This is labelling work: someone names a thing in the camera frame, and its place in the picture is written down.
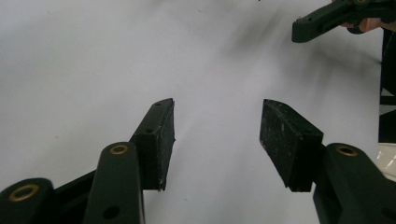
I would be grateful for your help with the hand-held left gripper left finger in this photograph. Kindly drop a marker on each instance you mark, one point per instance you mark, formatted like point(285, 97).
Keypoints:
point(155, 149)

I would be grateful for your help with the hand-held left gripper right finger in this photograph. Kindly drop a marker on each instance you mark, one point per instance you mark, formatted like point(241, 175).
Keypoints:
point(289, 146)

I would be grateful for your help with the black metal stand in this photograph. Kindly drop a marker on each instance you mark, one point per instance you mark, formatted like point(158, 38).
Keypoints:
point(389, 62)

